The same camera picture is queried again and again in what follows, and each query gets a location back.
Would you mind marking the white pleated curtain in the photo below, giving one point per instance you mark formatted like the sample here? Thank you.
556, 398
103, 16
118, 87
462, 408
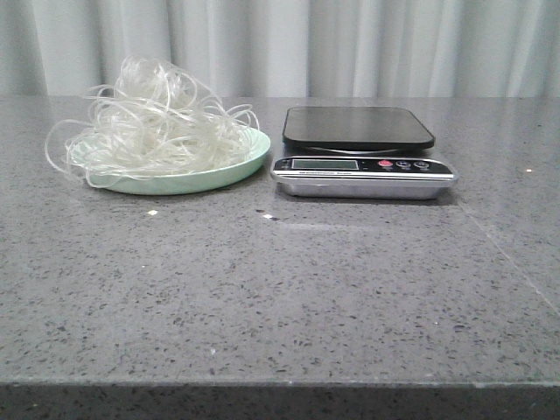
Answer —
289, 48

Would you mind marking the light green round plate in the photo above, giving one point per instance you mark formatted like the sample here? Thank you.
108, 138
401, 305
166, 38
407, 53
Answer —
210, 175

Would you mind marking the black silver kitchen scale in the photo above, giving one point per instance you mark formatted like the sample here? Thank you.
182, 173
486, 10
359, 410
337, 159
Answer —
359, 153

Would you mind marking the white translucent vermicelli bundle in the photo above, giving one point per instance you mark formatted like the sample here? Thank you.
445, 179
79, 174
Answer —
155, 122

